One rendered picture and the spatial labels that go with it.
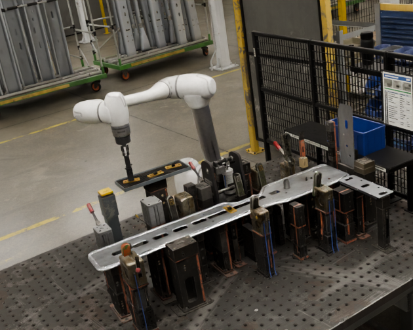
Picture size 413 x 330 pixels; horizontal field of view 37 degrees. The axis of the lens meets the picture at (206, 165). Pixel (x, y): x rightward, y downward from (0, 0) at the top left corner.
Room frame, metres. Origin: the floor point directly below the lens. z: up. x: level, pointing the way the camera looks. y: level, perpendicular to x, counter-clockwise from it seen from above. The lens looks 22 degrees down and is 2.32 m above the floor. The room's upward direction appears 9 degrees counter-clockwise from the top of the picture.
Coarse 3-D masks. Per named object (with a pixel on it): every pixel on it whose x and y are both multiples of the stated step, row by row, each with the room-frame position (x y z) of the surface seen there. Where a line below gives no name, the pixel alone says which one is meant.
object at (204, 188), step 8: (200, 184) 2.86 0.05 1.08; (208, 184) 2.84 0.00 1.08; (200, 192) 2.80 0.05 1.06; (208, 192) 2.81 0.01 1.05; (200, 200) 2.80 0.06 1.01; (208, 200) 2.80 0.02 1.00; (200, 208) 2.82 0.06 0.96; (208, 232) 2.80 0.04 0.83; (208, 240) 2.79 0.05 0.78; (208, 248) 2.80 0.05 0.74
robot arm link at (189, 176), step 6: (186, 162) 3.42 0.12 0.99; (192, 162) 3.42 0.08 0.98; (198, 168) 3.40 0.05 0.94; (180, 174) 3.39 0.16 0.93; (186, 174) 3.38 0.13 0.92; (192, 174) 3.37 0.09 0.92; (174, 180) 3.45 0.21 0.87; (180, 180) 3.39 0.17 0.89; (186, 180) 3.38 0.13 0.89; (192, 180) 3.36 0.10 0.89; (180, 186) 3.39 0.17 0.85
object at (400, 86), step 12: (384, 72) 3.11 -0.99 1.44; (396, 72) 3.03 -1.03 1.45; (384, 84) 3.11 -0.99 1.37; (396, 84) 3.03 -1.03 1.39; (408, 84) 2.96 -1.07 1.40; (384, 96) 3.11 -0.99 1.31; (396, 96) 3.04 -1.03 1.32; (408, 96) 2.96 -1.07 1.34; (384, 108) 3.12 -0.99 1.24; (396, 108) 3.04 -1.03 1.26; (408, 108) 2.96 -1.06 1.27; (384, 120) 3.12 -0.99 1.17; (396, 120) 3.04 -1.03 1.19; (408, 120) 2.96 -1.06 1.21
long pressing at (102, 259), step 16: (288, 176) 2.95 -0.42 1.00; (304, 176) 2.93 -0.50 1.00; (336, 176) 2.87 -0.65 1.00; (288, 192) 2.76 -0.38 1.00; (304, 192) 2.74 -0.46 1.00; (208, 208) 2.72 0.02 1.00; (240, 208) 2.67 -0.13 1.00; (176, 224) 2.61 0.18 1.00; (192, 224) 2.58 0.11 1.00; (208, 224) 2.56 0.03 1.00; (224, 224) 2.55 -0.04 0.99; (128, 240) 2.52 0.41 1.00; (144, 240) 2.49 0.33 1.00; (160, 240) 2.47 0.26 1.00; (96, 256) 2.42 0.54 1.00; (112, 256) 2.39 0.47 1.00
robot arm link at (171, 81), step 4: (172, 76) 3.33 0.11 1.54; (176, 76) 3.30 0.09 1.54; (160, 80) 3.31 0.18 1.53; (164, 80) 3.29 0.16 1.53; (168, 80) 3.28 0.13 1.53; (172, 80) 3.28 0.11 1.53; (176, 80) 3.27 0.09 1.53; (168, 84) 3.26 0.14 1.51; (172, 84) 3.26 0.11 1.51; (172, 88) 3.26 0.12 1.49; (172, 92) 3.26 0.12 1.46; (176, 92) 3.25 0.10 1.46; (168, 96) 3.25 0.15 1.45; (172, 96) 3.27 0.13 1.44; (176, 96) 3.26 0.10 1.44
